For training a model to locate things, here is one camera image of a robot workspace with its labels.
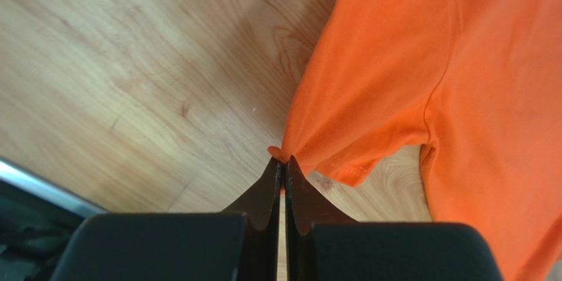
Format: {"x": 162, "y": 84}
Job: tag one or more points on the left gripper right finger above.
{"x": 324, "y": 243}

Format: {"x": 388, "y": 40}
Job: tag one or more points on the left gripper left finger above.
{"x": 237, "y": 243}

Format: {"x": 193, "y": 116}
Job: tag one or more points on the aluminium frame rail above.
{"x": 38, "y": 186}

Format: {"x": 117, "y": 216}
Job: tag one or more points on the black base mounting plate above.
{"x": 34, "y": 234}

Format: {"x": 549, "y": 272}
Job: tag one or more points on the orange t-shirt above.
{"x": 475, "y": 83}

